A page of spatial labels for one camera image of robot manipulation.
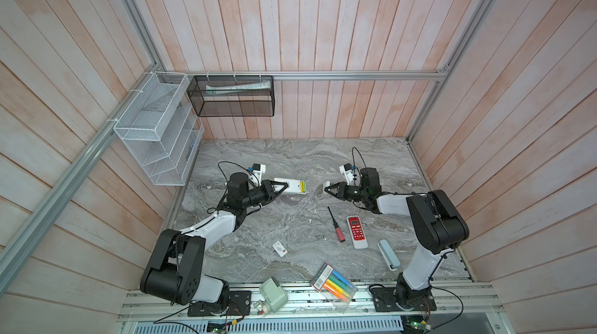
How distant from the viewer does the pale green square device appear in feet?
2.34

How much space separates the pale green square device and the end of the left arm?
26cm

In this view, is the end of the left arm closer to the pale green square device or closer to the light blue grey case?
the pale green square device

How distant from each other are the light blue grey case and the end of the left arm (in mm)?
438

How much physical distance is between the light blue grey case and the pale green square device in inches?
15.0

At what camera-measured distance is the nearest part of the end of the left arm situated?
2.45 feet

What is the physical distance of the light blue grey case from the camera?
80 centimetres
